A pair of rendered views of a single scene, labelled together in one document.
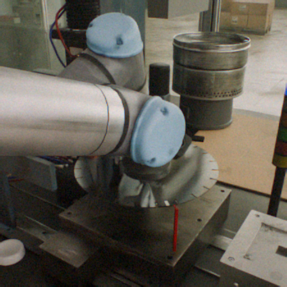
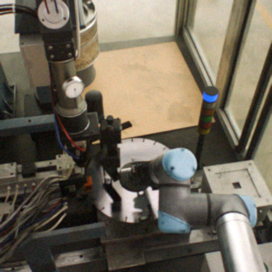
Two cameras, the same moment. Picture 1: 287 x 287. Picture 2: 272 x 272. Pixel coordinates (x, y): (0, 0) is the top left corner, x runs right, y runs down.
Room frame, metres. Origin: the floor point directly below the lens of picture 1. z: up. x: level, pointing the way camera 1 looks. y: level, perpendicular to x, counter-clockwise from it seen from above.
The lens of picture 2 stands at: (0.21, 0.48, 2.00)
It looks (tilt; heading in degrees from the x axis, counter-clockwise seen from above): 50 degrees down; 317
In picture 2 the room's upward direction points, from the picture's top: straight up
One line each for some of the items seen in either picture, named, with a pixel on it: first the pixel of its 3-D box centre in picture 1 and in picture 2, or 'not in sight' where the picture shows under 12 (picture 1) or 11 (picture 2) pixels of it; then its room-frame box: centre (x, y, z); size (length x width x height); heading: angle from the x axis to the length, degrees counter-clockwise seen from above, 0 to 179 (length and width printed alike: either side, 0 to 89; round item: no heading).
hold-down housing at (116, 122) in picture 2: not in sight; (111, 142); (0.75, 0.06, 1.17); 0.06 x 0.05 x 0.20; 48
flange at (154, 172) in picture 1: (146, 159); (135, 174); (0.74, -0.01, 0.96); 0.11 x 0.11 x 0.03
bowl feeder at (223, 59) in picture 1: (207, 81); (66, 46); (1.48, -0.28, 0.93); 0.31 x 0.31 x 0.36
